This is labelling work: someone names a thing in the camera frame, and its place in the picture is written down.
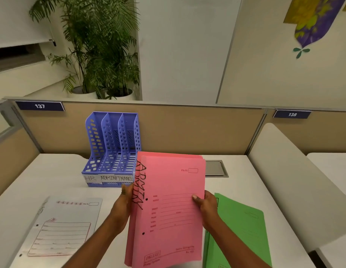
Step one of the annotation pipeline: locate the person's right forearm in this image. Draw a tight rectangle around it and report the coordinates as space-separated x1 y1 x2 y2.
204 220 264 268

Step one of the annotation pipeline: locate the glass side partition panel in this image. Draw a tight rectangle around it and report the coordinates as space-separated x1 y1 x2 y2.
0 99 44 202

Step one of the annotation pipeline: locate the pink paper file folder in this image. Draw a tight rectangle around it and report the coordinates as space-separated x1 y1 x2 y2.
124 151 204 267
130 156 206 268

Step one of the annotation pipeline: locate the dark blue number plate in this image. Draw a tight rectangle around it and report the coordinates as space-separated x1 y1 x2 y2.
15 100 65 111
273 109 312 119

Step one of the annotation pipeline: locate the white curved desk divider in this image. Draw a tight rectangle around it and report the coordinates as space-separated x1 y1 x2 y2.
247 123 346 253

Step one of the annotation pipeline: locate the green paper file folder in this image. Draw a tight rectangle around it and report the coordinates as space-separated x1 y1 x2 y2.
202 192 273 268

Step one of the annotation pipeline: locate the person's right hand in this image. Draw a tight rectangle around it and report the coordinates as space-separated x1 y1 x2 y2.
192 190 222 234

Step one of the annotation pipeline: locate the person's left forearm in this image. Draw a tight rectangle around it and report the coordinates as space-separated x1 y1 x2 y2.
62 220 129 268

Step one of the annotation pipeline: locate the person's left hand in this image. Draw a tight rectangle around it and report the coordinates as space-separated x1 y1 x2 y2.
109 183 134 235

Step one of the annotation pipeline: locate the white roller blind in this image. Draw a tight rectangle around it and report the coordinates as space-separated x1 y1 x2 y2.
0 0 57 50

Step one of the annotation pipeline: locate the green palm plant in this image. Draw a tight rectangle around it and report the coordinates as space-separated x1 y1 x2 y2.
29 0 141 100

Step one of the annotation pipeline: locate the grey desk cable hatch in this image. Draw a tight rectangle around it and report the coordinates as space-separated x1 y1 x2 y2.
205 160 229 178

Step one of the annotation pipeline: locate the beige desk partition panel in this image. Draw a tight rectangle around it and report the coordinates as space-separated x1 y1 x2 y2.
3 97 267 160
245 108 346 157

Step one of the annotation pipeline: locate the blue plastic file rack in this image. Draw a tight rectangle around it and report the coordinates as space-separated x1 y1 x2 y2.
81 111 141 188

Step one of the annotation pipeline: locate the purple yellow flower wall decal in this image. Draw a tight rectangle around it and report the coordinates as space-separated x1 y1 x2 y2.
283 0 346 48

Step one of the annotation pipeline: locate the white paper file folder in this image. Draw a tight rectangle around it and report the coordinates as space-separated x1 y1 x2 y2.
20 196 103 258

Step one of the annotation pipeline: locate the white plant pot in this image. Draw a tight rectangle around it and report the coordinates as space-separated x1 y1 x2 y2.
67 85 98 100
104 88 134 102

